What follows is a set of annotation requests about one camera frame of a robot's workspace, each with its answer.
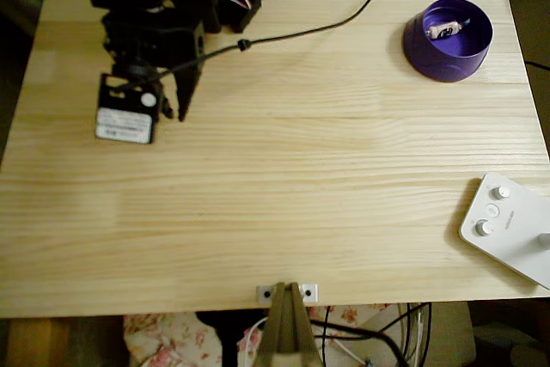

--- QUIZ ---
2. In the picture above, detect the candy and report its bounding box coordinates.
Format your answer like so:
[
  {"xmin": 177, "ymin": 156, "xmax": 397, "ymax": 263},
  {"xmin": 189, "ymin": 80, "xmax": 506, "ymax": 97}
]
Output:
[{"xmin": 425, "ymin": 17, "xmax": 472, "ymax": 41}]

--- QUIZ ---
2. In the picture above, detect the purple bowl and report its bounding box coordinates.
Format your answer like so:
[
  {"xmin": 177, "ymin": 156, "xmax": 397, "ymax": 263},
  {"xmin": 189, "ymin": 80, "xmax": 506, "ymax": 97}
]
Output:
[{"xmin": 401, "ymin": 0, "xmax": 495, "ymax": 83}]

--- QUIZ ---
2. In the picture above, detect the floral cloth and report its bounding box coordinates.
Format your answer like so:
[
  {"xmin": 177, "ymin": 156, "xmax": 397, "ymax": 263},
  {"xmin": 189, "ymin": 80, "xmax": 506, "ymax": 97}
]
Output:
[{"xmin": 123, "ymin": 303, "xmax": 405, "ymax": 367}]

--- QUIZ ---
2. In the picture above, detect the wooden table leg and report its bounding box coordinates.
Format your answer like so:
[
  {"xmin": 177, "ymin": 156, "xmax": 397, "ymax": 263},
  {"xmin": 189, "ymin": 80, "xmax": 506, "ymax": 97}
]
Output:
[{"xmin": 6, "ymin": 317, "xmax": 72, "ymax": 367}]

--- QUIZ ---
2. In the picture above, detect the metal table clamp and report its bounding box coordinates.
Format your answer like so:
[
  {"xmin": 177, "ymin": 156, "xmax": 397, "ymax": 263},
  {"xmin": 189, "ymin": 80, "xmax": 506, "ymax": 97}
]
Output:
[{"xmin": 253, "ymin": 281, "xmax": 323, "ymax": 367}]

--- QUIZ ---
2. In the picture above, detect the beige box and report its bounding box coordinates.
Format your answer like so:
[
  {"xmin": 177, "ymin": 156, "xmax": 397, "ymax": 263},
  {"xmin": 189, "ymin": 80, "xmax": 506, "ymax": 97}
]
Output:
[{"xmin": 356, "ymin": 301, "xmax": 477, "ymax": 367}]

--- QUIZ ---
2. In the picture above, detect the white lamp base with knobs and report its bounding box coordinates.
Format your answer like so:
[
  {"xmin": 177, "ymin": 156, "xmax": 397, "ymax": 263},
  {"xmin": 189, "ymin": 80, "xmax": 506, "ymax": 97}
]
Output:
[{"xmin": 458, "ymin": 172, "xmax": 550, "ymax": 291}]

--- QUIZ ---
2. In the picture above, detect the black cable with clip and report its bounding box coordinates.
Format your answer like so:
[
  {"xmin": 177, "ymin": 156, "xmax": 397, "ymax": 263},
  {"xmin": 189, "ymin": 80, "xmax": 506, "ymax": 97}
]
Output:
[{"xmin": 113, "ymin": 0, "xmax": 396, "ymax": 93}]

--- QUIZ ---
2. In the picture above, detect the silver metal bracket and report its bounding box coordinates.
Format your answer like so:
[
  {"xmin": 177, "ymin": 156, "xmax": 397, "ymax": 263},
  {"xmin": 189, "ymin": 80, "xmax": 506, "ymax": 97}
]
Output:
[{"xmin": 256, "ymin": 283, "xmax": 320, "ymax": 303}]

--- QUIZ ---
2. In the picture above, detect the white cable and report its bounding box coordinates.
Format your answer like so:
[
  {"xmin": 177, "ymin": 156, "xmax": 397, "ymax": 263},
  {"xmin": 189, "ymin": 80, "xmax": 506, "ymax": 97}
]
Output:
[
  {"xmin": 236, "ymin": 315, "xmax": 270, "ymax": 367},
  {"xmin": 333, "ymin": 338, "xmax": 366, "ymax": 367}
]

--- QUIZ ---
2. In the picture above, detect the thick black cable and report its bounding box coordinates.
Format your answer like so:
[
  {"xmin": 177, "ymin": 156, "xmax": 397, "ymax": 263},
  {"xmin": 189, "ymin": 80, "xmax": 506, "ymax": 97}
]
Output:
[{"xmin": 309, "ymin": 318, "xmax": 410, "ymax": 367}]

